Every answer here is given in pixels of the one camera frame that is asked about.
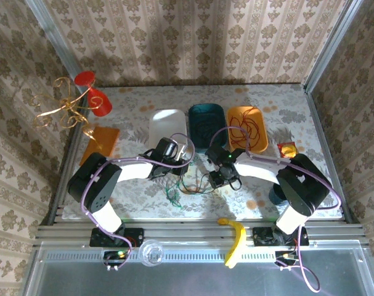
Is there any thin green cable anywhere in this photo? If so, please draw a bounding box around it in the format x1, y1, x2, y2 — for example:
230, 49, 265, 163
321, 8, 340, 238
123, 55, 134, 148
164, 154, 219, 211

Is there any thin red cable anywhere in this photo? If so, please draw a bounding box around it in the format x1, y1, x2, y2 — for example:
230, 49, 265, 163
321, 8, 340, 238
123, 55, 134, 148
229, 107, 261, 146

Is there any floral patterned tablecloth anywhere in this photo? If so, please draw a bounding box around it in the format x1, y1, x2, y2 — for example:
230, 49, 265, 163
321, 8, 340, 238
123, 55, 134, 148
63, 85, 343, 220

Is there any white plastic bin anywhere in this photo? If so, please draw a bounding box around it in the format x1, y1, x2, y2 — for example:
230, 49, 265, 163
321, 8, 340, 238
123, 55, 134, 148
148, 109, 188, 152

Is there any orange plastic bin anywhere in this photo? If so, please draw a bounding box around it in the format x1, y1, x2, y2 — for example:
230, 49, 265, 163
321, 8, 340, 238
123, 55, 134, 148
226, 105, 269, 154

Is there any teal plastic bin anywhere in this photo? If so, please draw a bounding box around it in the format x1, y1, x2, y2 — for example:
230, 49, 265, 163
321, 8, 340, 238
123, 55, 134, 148
187, 104, 228, 154

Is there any dark blue cup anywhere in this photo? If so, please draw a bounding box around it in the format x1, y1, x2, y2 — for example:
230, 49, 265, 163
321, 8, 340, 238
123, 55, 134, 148
268, 181, 288, 206

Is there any yellow banana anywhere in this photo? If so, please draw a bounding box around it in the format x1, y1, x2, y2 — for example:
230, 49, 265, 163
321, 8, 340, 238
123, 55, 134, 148
216, 217, 248, 268

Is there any orange rectangular block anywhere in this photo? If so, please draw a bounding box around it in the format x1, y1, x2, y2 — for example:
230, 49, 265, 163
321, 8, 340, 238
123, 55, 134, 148
79, 125, 121, 167

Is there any red and yellow snack packet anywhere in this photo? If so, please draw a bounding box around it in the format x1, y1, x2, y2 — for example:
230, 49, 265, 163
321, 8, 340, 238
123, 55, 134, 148
277, 141, 299, 160

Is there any red plastic goblet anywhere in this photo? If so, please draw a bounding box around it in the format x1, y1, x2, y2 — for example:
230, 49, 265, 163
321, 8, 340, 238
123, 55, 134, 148
74, 70, 113, 118

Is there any clear plastic cup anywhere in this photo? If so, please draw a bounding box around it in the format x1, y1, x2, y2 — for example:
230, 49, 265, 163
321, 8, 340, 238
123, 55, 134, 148
137, 239, 165, 266

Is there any small black circuit board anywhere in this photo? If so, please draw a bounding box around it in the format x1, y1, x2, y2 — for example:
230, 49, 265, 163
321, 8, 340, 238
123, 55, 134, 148
274, 250, 301, 268
102, 249, 132, 269

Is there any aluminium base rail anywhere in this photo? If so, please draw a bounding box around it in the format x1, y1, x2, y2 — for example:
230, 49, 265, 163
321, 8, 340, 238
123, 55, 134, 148
35, 218, 371, 248

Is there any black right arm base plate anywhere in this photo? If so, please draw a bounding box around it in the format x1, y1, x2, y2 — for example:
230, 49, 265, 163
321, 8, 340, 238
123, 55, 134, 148
253, 226, 309, 247

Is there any slotted white cable duct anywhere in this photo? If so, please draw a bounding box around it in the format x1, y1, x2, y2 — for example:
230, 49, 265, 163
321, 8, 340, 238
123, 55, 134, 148
41, 250, 282, 263

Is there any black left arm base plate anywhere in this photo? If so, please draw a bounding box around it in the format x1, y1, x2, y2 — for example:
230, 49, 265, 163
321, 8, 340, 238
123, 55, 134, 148
89, 227, 145, 247

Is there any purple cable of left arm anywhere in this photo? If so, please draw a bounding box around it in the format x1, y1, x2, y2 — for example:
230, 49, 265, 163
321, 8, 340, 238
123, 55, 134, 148
80, 132, 196, 273

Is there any gold wire ornament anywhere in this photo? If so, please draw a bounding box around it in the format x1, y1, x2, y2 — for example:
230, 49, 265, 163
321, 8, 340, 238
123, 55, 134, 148
32, 76, 104, 150

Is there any aluminium frame side rail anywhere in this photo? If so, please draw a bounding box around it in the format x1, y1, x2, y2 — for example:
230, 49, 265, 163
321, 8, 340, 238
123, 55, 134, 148
302, 0, 365, 224
23, 0, 97, 226

